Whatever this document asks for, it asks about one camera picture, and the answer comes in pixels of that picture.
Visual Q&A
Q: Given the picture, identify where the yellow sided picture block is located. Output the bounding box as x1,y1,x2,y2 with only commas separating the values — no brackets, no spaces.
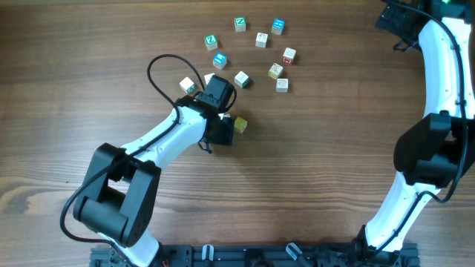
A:
269,63,284,79

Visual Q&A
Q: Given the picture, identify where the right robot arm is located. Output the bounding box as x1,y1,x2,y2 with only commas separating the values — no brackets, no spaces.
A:
349,1,474,266

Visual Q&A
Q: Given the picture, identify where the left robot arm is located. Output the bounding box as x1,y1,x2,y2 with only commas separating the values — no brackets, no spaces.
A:
71,96,233,266

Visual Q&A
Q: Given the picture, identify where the white teal block centre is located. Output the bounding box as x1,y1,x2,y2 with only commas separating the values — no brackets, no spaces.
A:
235,71,249,88

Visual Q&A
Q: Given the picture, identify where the red M block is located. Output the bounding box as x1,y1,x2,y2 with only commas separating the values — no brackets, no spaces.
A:
283,47,296,65

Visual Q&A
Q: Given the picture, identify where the green z block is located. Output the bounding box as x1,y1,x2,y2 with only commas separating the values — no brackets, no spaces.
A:
234,16,246,32
204,34,218,50

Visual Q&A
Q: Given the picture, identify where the blue block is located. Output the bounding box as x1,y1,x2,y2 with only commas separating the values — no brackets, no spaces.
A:
271,18,285,35
212,52,227,70

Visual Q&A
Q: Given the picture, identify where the green Z block left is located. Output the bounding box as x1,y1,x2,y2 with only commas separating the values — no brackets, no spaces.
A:
204,34,218,50

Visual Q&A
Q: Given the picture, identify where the white green block far left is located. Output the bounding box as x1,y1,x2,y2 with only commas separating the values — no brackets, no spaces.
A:
179,77,197,94

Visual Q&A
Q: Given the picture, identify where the green Z block top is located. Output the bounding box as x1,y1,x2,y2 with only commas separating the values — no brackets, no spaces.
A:
234,16,246,32

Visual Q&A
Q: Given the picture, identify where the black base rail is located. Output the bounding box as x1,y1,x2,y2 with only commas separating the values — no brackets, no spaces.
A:
88,243,421,267

